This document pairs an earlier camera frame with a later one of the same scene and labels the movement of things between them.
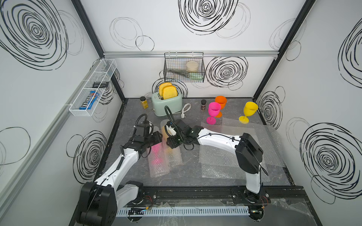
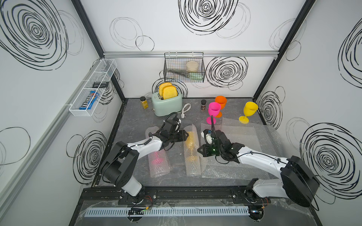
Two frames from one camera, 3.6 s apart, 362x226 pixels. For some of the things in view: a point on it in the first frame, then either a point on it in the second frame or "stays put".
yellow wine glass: x=249 y=109 stays put
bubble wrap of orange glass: x=217 y=163 stays put
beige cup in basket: x=192 y=66 stays put
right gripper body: x=177 y=139 -> x=212 y=149
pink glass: x=214 y=108 stays put
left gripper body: x=152 y=139 -> x=176 y=136
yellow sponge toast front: x=169 y=92 stays put
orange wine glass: x=222 y=100 stays put
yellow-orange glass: x=174 y=156 -> x=191 y=147
